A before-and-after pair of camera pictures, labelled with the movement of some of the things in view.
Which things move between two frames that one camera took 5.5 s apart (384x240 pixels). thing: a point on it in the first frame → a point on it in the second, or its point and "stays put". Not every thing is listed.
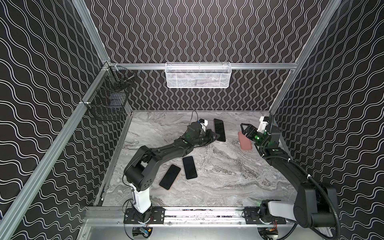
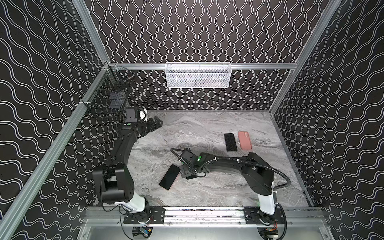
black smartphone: [219, 128] → [230, 142]
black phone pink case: [169, 178] stays put
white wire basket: [198, 75] stays put
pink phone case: [245, 143] stays put
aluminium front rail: [111, 216] stays put
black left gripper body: [208, 136] → [152, 124]
